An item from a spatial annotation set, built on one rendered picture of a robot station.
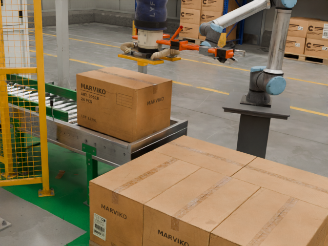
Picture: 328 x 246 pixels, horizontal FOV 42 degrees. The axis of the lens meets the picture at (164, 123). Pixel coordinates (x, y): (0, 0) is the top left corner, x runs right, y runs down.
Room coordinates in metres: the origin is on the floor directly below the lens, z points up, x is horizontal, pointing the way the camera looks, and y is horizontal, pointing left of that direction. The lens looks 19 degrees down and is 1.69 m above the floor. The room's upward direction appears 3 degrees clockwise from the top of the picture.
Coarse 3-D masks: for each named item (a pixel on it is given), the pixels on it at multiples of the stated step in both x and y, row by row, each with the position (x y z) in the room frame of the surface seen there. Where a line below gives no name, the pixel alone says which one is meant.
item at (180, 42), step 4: (172, 40) 2.81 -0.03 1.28; (176, 40) 2.85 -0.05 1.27; (180, 40) 2.86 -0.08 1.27; (172, 44) 2.79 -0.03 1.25; (176, 44) 2.76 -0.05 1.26; (180, 44) 2.76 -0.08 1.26; (184, 44) 2.79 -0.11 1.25; (172, 48) 2.78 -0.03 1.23; (176, 48) 2.76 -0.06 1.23; (180, 48) 2.76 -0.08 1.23; (184, 48) 2.79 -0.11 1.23
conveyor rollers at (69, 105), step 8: (8, 88) 4.05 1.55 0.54; (16, 88) 4.03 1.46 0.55; (24, 88) 4.10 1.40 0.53; (32, 88) 4.07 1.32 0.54; (24, 96) 3.79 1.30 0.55; (32, 96) 3.84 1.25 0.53; (48, 96) 3.89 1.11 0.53; (56, 96) 3.86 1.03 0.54; (48, 104) 3.57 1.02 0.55; (56, 104) 3.62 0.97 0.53; (64, 104) 3.60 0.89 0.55; (72, 104) 3.66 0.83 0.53; (72, 112) 3.42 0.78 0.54; (72, 120) 3.19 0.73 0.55; (88, 128) 3.07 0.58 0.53
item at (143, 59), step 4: (132, 52) 2.92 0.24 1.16; (120, 56) 2.94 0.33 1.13; (124, 56) 2.92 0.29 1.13; (128, 56) 2.90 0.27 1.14; (132, 56) 2.89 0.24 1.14; (136, 56) 2.89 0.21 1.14; (140, 56) 2.90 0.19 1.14; (144, 56) 2.90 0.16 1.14; (148, 56) 2.84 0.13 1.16; (136, 60) 2.85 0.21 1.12; (140, 60) 2.83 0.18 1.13; (144, 60) 2.80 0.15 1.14; (148, 60) 2.80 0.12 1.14; (152, 60) 2.78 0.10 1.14; (156, 60) 2.80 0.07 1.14; (160, 60) 2.82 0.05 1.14
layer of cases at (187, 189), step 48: (192, 144) 2.82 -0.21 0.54; (96, 192) 2.16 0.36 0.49; (144, 192) 2.09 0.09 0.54; (192, 192) 2.12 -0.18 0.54; (240, 192) 2.15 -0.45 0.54; (288, 192) 2.18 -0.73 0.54; (96, 240) 2.16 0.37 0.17; (144, 240) 1.95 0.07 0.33; (192, 240) 1.79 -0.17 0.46; (240, 240) 1.68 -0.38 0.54; (288, 240) 1.70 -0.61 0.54
